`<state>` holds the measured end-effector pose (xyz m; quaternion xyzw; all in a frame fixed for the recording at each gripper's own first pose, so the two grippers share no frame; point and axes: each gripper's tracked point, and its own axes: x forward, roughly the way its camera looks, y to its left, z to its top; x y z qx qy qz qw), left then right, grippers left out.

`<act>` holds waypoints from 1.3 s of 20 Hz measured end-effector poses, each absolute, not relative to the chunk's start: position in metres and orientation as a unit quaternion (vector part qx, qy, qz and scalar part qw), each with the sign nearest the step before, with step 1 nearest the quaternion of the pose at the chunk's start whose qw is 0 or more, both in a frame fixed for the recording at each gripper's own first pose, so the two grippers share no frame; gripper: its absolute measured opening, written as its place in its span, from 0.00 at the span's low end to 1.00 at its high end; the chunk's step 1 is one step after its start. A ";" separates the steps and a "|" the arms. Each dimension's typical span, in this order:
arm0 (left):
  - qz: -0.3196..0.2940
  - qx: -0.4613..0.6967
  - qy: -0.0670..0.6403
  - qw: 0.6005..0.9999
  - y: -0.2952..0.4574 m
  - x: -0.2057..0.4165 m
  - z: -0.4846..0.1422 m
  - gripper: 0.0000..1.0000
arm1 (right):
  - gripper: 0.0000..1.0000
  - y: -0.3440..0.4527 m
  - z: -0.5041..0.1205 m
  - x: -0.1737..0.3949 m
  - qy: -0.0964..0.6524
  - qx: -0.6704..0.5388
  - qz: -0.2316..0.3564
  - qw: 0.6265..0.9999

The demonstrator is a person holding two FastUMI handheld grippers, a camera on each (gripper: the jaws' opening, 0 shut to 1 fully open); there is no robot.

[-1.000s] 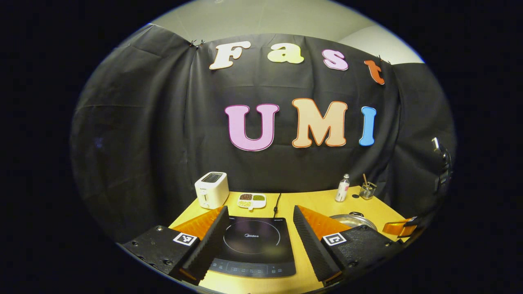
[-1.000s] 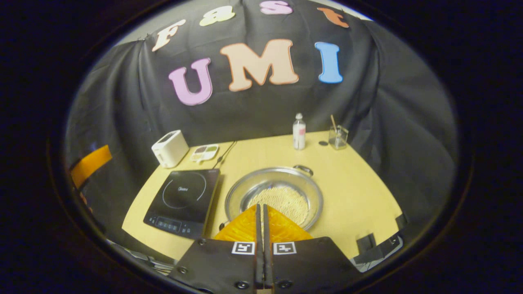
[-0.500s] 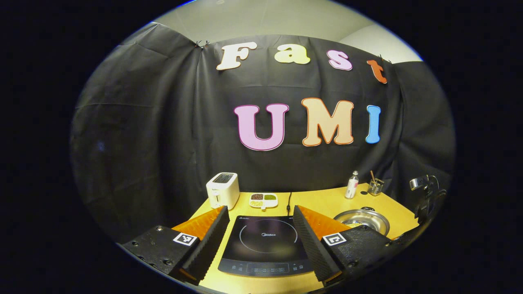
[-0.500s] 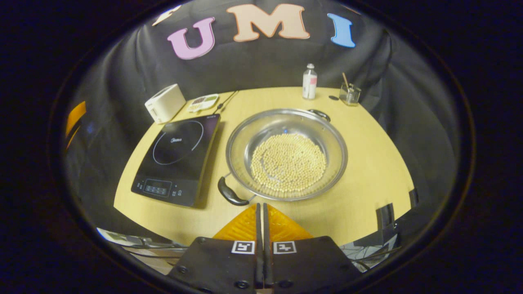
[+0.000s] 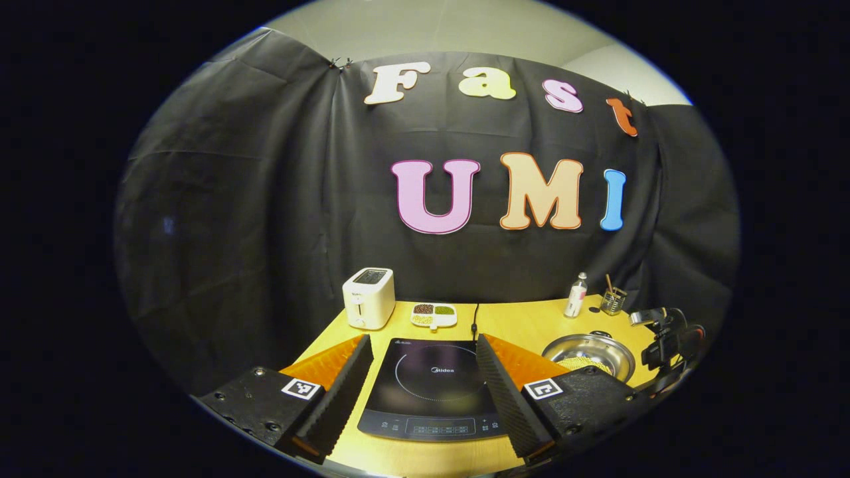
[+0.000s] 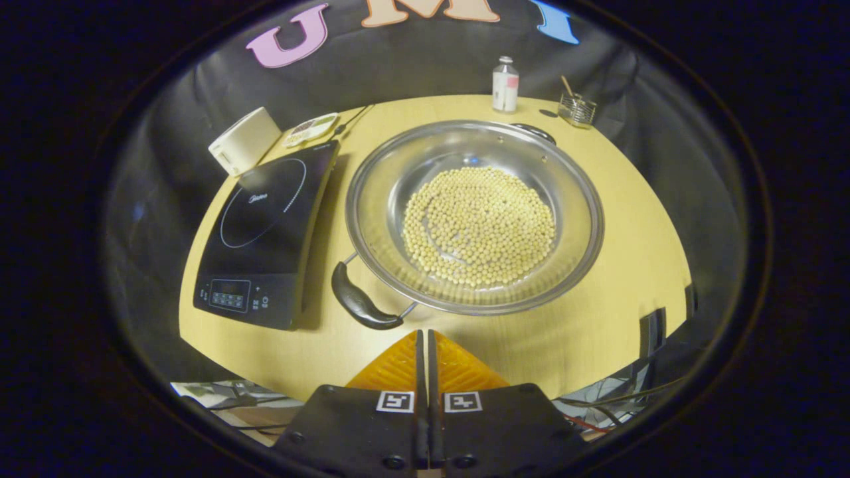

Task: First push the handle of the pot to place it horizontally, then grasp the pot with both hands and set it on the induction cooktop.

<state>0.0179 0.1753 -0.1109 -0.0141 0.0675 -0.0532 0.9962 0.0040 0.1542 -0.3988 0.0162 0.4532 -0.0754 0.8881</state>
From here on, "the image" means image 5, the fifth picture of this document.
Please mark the white toaster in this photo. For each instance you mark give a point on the white toaster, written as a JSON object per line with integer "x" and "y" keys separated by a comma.
{"x": 368, "y": 302}

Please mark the black induction cooktop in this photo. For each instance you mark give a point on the black induction cooktop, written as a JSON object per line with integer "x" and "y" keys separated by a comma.
{"x": 431, "y": 385}

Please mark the clear ribbed utensil holder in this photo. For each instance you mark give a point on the clear ribbed utensil holder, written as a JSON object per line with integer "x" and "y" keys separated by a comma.
{"x": 612, "y": 302}

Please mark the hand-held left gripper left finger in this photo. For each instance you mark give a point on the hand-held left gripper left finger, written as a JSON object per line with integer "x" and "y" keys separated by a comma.
{"x": 345, "y": 392}

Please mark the white divided bean dish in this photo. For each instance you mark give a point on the white divided bean dish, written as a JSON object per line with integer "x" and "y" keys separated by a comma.
{"x": 433, "y": 317}

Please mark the wooden stick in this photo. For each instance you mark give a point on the wooden stick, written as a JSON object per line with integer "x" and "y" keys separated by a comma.
{"x": 609, "y": 284}

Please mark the clear bottle with white label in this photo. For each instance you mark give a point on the clear bottle with white label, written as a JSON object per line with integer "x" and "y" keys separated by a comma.
{"x": 575, "y": 299}

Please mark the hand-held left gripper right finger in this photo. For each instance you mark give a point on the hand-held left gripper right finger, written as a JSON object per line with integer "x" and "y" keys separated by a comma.
{"x": 505, "y": 392}

